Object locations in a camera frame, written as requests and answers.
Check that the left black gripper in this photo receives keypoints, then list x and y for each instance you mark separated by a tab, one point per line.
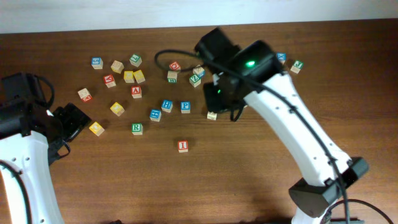
76	120

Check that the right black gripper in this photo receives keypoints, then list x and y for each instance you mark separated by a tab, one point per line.
216	104

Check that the red I block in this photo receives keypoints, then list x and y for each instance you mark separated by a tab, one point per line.
182	146

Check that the green R block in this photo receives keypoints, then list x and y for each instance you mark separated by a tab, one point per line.
137	129

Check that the red A block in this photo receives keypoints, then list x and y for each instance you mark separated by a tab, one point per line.
136	92

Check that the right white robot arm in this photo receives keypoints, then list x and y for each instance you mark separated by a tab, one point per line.
253	77

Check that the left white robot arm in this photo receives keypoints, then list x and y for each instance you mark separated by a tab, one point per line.
31	137

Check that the plain wooden block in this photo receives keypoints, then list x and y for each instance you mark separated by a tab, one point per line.
211	115

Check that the yellow block far left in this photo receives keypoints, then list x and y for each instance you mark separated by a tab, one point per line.
96	128

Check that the red side wooden block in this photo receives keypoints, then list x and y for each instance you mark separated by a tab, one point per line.
85	95

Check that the green Z block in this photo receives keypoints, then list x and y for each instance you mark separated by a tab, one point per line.
195	80

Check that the plain block blue side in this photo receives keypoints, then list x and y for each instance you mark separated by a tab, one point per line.
199	71

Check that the blue P block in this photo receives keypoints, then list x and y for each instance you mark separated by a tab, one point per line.
185	107

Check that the yellow O block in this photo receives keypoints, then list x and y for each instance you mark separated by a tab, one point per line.
117	109

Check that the red X block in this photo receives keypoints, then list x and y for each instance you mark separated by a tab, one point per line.
109	81

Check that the plain block green side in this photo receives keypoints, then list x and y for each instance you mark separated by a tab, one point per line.
172	76

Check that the red C block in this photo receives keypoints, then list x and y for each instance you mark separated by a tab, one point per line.
175	66

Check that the blue H block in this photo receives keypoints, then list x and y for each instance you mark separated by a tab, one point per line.
167	106

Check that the blue S block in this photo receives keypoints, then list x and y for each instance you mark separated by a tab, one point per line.
97	63

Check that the blue X block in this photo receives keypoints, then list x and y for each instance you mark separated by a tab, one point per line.
282	57

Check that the plain tan block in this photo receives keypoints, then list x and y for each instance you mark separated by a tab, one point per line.
117	66

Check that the blue block lower left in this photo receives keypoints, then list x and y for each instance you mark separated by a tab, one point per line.
155	115

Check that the yellow block left of pair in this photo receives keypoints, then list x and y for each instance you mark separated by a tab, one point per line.
129	77

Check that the yellow block of pair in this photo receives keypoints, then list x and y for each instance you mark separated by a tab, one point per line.
139	76
129	77

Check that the green J block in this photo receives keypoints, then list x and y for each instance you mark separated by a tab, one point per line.
297	66

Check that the yellow block right of pair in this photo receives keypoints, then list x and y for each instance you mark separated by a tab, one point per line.
139	76

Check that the green L block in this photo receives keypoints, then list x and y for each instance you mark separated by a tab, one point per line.
135	60

